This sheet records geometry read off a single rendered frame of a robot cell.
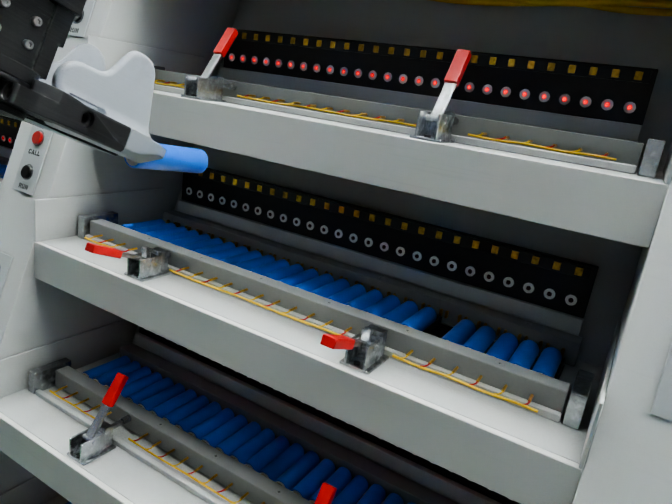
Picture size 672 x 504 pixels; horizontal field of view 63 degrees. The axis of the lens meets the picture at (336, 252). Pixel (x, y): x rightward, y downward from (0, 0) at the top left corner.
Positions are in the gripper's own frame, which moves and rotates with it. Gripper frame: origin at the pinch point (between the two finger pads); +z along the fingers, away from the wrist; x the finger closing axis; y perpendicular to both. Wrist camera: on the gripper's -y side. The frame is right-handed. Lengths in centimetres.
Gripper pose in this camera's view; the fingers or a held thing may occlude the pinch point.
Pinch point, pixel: (133, 154)
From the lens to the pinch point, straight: 39.0
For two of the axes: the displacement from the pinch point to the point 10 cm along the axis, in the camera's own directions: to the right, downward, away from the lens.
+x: -8.4, -2.8, 4.7
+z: 4.3, 1.8, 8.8
